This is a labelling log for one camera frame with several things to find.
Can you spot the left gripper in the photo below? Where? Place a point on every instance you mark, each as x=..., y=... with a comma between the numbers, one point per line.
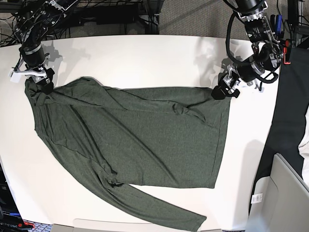
x=229, y=83

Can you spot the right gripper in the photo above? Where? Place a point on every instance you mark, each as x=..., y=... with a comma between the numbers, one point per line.
x=42, y=75

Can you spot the green long-sleeve T-shirt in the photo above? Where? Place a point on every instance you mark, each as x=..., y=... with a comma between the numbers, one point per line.
x=114, y=140

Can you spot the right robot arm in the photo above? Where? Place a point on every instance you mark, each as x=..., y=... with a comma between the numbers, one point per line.
x=31, y=27

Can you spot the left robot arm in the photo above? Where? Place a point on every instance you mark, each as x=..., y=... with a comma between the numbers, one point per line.
x=264, y=34

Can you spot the dark grey cloth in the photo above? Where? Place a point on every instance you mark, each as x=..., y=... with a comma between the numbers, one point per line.
x=288, y=123

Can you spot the red black clamp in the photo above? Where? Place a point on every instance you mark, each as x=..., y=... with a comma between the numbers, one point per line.
x=287, y=45

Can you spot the white cloth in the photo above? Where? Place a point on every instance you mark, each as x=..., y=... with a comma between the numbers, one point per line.
x=304, y=146

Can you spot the white paper tag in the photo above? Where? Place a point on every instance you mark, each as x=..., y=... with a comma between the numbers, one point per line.
x=257, y=198

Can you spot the grey plastic bin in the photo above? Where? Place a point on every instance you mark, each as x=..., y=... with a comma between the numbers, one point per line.
x=285, y=204

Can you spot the black box with label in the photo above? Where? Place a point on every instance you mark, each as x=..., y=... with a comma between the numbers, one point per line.
x=8, y=223

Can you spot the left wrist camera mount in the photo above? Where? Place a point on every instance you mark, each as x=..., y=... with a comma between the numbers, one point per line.
x=257, y=85

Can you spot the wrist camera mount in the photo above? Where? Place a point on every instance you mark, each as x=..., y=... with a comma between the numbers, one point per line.
x=257, y=85
x=16, y=74

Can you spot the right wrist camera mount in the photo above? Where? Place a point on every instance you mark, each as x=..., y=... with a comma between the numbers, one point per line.
x=16, y=74

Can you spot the blue handled tool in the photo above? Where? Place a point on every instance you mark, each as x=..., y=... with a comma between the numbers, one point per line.
x=275, y=21

